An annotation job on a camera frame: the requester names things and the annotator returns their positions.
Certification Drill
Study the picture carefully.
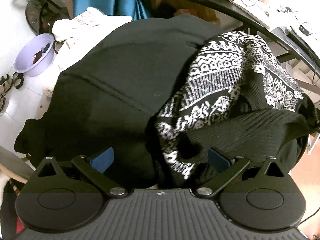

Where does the black metal desk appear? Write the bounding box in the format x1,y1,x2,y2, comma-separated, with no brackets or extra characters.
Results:
137,0,320,78

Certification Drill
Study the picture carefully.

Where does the white cloth pile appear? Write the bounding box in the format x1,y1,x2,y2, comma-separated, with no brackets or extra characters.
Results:
43,7,132,98

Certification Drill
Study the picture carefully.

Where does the lavender plastic basin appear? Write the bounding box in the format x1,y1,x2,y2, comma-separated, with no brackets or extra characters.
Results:
14,33,55,77

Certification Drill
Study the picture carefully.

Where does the black scooter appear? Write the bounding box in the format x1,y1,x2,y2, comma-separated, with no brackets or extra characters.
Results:
25,0,69,35

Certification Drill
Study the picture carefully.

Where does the black white patterned knit sweater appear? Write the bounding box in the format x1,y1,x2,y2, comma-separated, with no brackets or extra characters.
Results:
146,31,319,189

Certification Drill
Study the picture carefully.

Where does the black sandal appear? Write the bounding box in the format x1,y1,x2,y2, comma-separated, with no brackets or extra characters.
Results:
0,72,24,99

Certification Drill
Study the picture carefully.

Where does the plain black garment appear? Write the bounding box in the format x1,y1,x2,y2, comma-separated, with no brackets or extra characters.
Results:
14,14,222,189

